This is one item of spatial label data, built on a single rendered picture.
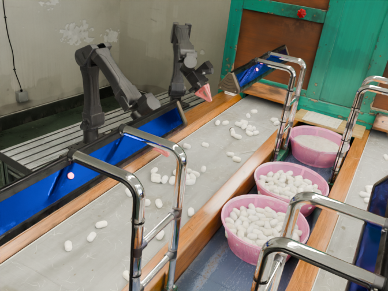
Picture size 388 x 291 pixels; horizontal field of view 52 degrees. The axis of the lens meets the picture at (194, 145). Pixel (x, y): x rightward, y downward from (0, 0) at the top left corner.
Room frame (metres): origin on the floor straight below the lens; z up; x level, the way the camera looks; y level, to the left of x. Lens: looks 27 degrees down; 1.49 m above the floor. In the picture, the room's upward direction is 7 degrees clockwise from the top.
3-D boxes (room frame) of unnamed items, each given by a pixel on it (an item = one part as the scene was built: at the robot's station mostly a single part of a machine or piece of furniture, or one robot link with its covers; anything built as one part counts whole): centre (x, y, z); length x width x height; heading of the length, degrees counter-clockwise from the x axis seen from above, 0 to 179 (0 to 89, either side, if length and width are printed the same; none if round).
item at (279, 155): (1.55, -0.30, 0.90); 0.20 x 0.19 x 0.45; 154
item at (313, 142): (1.62, -0.55, 0.71); 0.22 x 0.22 x 0.06
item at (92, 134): (1.49, 0.44, 0.71); 0.20 x 0.07 x 0.08; 149
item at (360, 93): (1.37, -0.66, 0.90); 0.20 x 0.19 x 0.45; 154
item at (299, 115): (1.81, -0.65, 0.77); 0.33 x 0.15 x 0.01; 64
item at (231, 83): (1.59, -0.23, 1.08); 0.62 x 0.08 x 0.07; 154
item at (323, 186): (1.22, -0.36, 0.72); 0.27 x 0.27 x 0.10
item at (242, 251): (0.97, -0.24, 0.72); 0.27 x 0.27 x 0.10
